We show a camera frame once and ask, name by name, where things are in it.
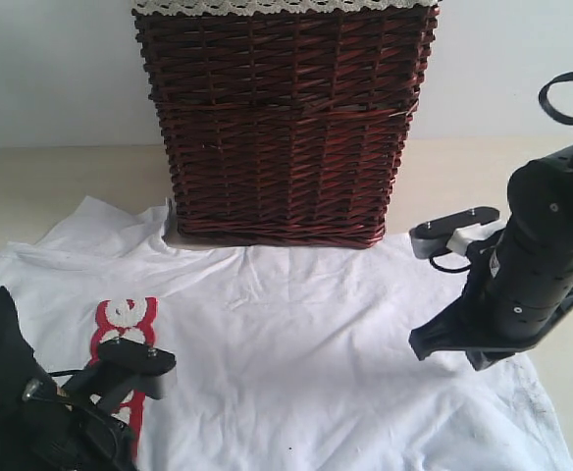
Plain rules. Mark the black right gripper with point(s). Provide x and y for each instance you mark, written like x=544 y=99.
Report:
x=528 y=292

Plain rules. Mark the dark red wicker basket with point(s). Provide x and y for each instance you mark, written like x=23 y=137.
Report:
x=286 y=128

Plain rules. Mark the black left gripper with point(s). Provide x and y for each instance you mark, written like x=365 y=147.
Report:
x=72 y=427

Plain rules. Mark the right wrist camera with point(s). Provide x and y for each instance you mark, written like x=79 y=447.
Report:
x=455 y=232

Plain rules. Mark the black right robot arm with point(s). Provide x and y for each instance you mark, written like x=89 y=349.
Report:
x=540 y=199

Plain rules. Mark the white t-shirt red lettering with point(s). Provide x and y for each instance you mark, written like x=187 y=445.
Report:
x=287 y=358

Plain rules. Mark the white lace fabric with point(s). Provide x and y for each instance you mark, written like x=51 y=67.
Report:
x=247 y=8

